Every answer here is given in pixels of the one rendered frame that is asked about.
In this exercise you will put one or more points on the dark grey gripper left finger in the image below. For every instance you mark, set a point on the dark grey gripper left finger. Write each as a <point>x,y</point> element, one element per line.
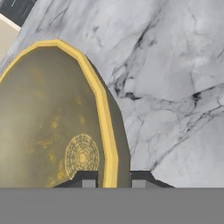
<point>85,177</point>

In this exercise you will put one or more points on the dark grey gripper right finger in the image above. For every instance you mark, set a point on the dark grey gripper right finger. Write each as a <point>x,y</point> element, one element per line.
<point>141,176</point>

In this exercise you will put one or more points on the olive bowl with yellow rim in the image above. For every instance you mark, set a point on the olive bowl with yellow rim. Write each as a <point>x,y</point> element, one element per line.
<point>43,116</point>

